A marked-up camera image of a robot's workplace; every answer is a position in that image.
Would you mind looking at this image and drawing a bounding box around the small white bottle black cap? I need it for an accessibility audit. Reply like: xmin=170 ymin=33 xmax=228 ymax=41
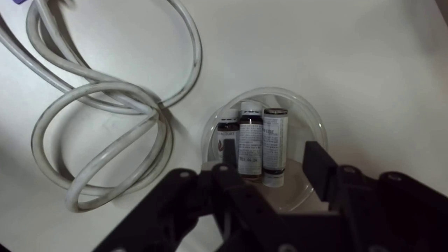
xmin=236 ymin=100 xmax=266 ymax=178
xmin=260 ymin=107 xmax=289 ymax=190
xmin=215 ymin=110 xmax=242 ymax=166

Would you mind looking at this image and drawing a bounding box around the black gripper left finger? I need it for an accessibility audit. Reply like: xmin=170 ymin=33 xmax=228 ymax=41
xmin=210 ymin=138 xmax=270 ymax=212

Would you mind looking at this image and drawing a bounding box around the clear glass bowl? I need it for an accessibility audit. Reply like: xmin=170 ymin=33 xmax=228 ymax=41
xmin=200 ymin=86 xmax=329 ymax=215

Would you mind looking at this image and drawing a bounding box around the thick white coiled cable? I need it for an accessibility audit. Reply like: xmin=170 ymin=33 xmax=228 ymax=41
xmin=0 ymin=0 xmax=204 ymax=215

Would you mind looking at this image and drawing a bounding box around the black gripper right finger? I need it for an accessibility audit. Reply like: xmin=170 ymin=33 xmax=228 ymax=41
xmin=301 ymin=141 xmax=341 ymax=209

